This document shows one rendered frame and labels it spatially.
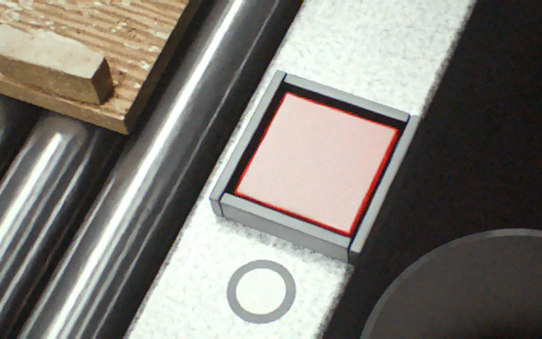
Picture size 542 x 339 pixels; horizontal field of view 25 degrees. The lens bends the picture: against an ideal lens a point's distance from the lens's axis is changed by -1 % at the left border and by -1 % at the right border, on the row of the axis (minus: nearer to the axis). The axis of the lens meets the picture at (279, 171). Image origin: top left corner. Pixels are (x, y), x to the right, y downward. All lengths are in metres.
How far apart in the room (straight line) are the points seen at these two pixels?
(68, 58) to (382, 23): 0.16
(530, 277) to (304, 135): 0.70
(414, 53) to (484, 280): 0.65
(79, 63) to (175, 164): 0.07
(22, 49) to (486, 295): 0.78
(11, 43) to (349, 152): 0.17
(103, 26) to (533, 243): 0.66
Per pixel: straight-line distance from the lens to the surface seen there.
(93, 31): 0.63
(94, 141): 0.63
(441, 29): 0.64
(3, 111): 0.65
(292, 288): 0.57
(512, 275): 1.26
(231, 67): 0.63
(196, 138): 0.61
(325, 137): 0.59
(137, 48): 0.62
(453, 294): 1.26
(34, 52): 0.60
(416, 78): 0.62
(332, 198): 0.57
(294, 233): 0.57
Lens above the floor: 1.43
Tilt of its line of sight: 60 degrees down
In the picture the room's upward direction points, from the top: 11 degrees counter-clockwise
